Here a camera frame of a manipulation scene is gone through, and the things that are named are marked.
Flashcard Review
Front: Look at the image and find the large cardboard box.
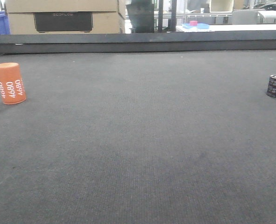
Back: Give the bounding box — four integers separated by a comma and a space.
5, 0, 126, 35

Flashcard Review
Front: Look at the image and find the orange cylinder marked 4680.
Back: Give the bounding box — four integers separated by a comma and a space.
0, 62, 27, 105

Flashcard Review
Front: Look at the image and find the black table edge rail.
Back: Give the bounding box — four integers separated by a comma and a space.
0, 30, 276, 55

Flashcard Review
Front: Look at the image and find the pink block on blue tray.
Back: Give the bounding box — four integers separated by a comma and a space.
189, 21, 198, 27

